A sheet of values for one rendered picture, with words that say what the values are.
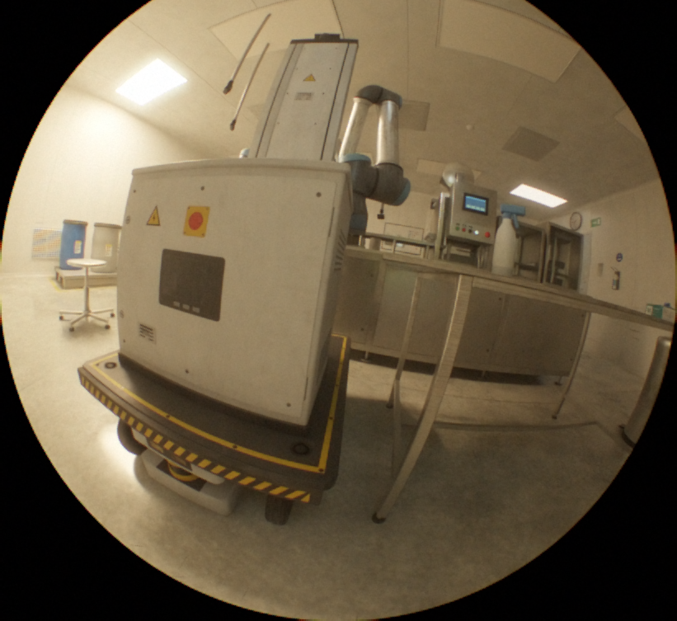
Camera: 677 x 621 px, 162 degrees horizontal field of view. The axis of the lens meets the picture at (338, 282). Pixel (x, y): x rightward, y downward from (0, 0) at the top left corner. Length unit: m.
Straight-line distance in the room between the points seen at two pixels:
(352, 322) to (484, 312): 0.93
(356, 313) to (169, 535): 1.55
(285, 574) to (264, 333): 0.58
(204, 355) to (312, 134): 0.82
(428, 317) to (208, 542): 1.61
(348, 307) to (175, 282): 1.31
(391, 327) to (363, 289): 0.32
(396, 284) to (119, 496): 1.72
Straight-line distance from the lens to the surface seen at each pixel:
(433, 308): 1.65
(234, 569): 0.70
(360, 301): 1.63
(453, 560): 0.81
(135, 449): 0.87
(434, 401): 0.48
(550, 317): 2.09
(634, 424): 1.89
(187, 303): 0.51
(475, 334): 1.77
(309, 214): 0.40
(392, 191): 1.06
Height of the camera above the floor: 0.67
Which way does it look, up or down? 4 degrees down
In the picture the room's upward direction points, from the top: 9 degrees clockwise
